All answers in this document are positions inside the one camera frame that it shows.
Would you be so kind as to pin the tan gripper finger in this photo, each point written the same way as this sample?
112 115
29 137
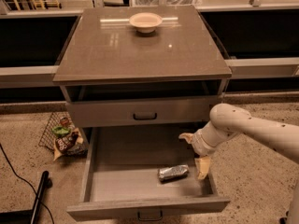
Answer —
186 136
202 166

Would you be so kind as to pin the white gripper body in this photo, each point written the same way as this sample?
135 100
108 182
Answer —
198 143

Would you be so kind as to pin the silver redbull can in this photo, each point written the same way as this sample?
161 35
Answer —
173 172

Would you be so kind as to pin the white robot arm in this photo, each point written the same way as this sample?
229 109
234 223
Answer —
228 121

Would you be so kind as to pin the closed grey top drawer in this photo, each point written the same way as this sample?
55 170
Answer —
141 111

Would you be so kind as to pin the grey drawer cabinet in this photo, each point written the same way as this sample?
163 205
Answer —
107 59

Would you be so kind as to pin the open grey middle drawer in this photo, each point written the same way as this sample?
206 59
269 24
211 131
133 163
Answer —
121 176

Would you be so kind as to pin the small red can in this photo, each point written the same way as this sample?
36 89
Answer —
64 121

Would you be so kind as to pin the brown snack bag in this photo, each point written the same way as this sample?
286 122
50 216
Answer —
71 144

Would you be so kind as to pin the white paper bowl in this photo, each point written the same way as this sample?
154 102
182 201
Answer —
145 22

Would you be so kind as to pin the green snack item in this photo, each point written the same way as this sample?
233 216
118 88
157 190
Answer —
60 131

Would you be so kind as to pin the black stand bar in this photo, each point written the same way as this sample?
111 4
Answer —
28 216

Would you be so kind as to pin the black wire basket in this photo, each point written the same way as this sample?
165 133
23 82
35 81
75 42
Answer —
59 124

